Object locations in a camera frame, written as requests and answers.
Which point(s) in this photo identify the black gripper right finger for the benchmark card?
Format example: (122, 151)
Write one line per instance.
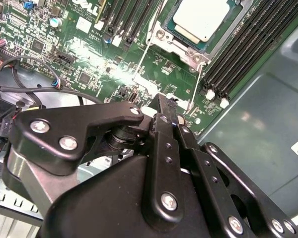
(200, 156)

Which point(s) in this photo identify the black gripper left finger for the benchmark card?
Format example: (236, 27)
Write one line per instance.
(94, 115)

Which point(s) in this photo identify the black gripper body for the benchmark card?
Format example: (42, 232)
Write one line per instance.
(101, 205)

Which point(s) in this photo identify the silver CPU green substrate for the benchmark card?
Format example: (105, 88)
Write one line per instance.
(201, 17)

